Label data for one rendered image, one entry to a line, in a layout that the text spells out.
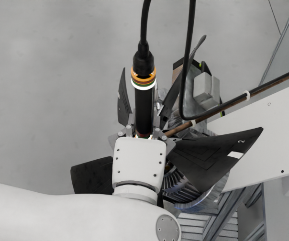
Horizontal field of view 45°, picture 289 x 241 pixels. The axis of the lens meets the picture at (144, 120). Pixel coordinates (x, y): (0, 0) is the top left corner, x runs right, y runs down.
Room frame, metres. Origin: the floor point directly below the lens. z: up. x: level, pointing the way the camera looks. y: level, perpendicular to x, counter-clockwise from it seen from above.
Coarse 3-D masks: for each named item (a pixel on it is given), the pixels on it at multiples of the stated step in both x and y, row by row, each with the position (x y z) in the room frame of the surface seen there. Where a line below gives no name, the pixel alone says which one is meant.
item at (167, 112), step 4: (164, 108) 0.56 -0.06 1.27; (168, 108) 0.58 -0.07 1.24; (160, 112) 0.55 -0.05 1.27; (164, 112) 0.56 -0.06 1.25; (168, 112) 0.58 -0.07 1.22; (160, 116) 0.54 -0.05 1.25; (164, 116) 0.56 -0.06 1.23; (168, 116) 0.58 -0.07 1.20; (160, 120) 0.54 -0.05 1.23; (164, 120) 0.55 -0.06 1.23; (160, 124) 0.54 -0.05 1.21; (164, 124) 0.56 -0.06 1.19; (160, 128) 0.54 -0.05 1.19
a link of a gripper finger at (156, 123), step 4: (156, 112) 0.40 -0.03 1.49; (156, 116) 0.39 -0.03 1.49; (156, 120) 0.39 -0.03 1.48; (156, 124) 0.38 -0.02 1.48; (152, 128) 0.37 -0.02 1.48; (160, 132) 0.36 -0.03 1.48; (160, 136) 0.35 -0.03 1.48; (164, 136) 0.35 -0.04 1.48; (160, 140) 0.35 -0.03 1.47; (164, 140) 0.34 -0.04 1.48
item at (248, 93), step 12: (144, 0) 0.39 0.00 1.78; (192, 0) 0.43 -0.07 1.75; (144, 12) 0.39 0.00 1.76; (192, 12) 0.43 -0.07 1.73; (144, 24) 0.39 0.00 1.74; (192, 24) 0.43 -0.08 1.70; (144, 36) 0.39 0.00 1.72; (288, 72) 0.60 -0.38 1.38; (180, 84) 0.44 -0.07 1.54; (264, 84) 0.56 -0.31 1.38; (180, 96) 0.43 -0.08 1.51; (240, 96) 0.53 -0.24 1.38; (180, 108) 0.43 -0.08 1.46; (216, 108) 0.49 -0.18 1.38; (192, 120) 0.45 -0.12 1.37
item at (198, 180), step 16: (256, 128) 0.42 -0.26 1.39; (176, 144) 0.43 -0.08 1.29; (192, 144) 0.41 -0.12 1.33; (208, 144) 0.40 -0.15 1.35; (224, 144) 0.38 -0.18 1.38; (240, 144) 0.37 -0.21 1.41; (176, 160) 0.36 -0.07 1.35; (192, 160) 0.35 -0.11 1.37; (208, 160) 0.34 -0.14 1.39; (224, 160) 0.33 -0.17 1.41; (192, 176) 0.30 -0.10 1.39; (208, 176) 0.29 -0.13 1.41
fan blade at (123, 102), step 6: (120, 84) 0.79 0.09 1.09; (120, 90) 0.77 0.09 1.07; (126, 90) 0.71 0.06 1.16; (120, 96) 0.75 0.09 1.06; (126, 96) 0.69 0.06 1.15; (120, 102) 0.74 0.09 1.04; (126, 102) 0.67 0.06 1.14; (126, 108) 0.66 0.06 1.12; (120, 114) 0.72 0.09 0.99; (126, 114) 0.66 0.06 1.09; (120, 120) 0.71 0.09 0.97; (126, 120) 0.66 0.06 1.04
